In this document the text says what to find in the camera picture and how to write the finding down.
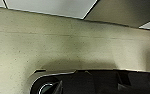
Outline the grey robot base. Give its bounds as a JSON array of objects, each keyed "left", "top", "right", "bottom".
[{"left": 26, "top": 68, "right": 150, "bottom": 94}]

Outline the white double-door sink cabinet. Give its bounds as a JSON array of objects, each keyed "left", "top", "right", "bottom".
[{"left": 0, "top": 0, "right": 99, "bottom": 20}]

